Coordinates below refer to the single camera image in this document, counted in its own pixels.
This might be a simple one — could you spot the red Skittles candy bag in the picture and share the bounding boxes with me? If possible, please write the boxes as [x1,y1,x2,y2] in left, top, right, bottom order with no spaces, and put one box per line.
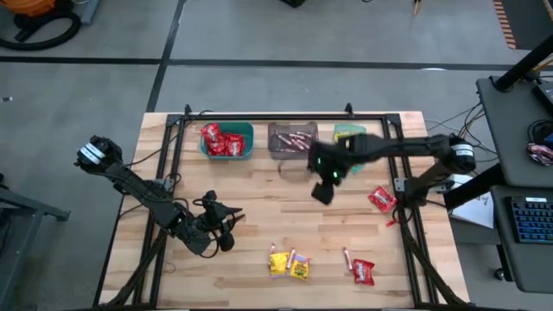
[200,122,224,144]
[224,133,247,157]
[207,140,229,157]
[352,258,376,287]
[367,186,397,213]

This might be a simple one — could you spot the black aluminium rig frame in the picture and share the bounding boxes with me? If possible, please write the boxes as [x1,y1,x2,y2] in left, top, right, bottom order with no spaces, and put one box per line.
[92,103,470,311]

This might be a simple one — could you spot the grey metal table leg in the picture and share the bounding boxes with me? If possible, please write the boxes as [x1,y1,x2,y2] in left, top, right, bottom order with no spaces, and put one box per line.
[0,172,71,311]

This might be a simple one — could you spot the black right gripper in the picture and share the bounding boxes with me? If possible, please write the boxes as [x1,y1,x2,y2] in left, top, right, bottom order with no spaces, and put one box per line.
[307,134,369,206]

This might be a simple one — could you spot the dark teal plastic bin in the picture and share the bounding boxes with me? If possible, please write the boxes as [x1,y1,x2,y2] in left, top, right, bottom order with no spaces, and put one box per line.
[199,121,255,162]

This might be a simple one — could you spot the light turquoise plastic bin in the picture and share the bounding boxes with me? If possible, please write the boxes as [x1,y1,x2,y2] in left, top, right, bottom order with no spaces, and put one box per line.
[331,123,368,176]

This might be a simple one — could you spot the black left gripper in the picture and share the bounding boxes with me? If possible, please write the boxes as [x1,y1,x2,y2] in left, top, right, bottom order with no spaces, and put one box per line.
[196,192,246,252]

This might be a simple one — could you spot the pile of candy wrappers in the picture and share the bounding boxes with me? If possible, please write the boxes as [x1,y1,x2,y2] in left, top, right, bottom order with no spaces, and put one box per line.
[525,143,553,168]

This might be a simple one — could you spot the black vacuum hose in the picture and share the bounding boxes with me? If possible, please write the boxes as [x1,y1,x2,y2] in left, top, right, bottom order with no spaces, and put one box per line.
[0,10,82,52]

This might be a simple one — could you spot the white paper sheet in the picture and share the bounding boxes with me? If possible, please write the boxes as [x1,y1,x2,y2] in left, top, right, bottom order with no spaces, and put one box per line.
[448,170,496,230]

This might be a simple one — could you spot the orange shop vacuum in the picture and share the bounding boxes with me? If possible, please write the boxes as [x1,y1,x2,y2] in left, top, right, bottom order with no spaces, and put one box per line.
[10,0,57,18]

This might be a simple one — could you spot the backlit black keyboard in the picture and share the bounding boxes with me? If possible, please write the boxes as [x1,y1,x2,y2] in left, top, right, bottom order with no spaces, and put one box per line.
[509,196,553,245]

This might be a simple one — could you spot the black floor mat striped edge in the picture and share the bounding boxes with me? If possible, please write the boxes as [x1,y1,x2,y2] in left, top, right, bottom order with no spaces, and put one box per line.
[492,0,553,51]

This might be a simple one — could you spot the black pole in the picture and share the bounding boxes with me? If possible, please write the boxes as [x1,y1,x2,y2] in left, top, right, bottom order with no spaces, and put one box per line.
[493,34,553,92]

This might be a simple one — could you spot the grey translucent plastic bin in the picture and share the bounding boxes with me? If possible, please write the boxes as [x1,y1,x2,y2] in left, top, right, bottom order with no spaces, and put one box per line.
[267,121,320,162]

